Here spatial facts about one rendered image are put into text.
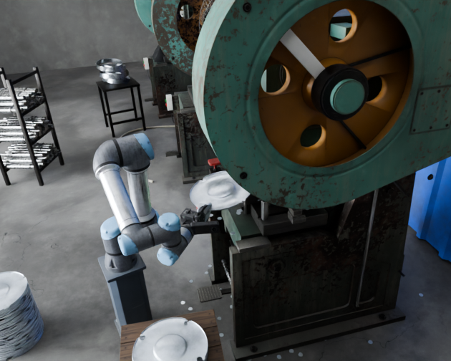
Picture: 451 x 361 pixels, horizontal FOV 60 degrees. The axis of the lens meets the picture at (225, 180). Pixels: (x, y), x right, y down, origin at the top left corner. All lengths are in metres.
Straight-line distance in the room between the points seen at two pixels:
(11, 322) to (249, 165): 1.47
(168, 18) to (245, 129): 1.79
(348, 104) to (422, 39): 0.30
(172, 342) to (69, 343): 0.80
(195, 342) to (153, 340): 0.17
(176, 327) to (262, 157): 0.84
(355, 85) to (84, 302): 1.92
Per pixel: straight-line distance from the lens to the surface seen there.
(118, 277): 1.91
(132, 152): 1.58
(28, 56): 8.41
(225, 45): 1.08
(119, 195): 1.46
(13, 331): 2.28
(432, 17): 1.36
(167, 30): 2.86
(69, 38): 8.24
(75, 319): 2.43
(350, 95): 1.19
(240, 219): 1.81
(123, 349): 1.75
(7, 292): 2.26
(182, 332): 1.70
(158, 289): 2.45
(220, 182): 1.81
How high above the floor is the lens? 1.69
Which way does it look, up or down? 29 degrees down
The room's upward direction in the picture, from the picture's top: 3 degrees counter-clockwise
